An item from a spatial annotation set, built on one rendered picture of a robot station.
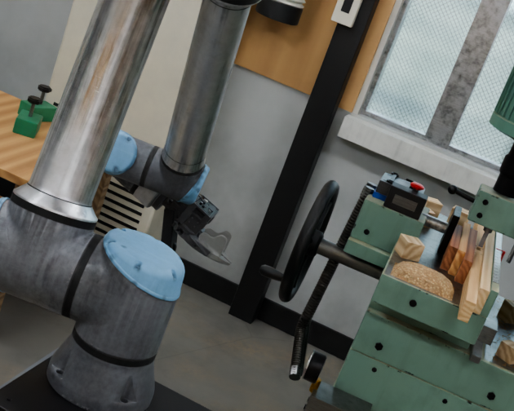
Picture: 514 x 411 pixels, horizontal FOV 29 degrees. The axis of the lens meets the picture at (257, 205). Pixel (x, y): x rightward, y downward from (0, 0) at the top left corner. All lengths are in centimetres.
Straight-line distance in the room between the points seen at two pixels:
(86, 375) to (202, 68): 58
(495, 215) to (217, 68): 67
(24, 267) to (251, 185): 204
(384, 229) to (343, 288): 152
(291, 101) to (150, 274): 199
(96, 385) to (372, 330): 59
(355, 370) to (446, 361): 18
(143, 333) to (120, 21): 51
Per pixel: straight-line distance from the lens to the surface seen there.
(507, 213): 207
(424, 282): 189
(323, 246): 215
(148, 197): 214
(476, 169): 339
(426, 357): 198
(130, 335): 165
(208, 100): 184
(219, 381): 320
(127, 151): 201
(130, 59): 164
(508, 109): 201
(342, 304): 362
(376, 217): 209
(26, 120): 313
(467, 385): 199
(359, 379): 201
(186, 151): 194
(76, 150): 164
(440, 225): 214
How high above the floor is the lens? 150
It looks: 18 degrees down
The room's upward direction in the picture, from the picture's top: 20 degrees clockwise
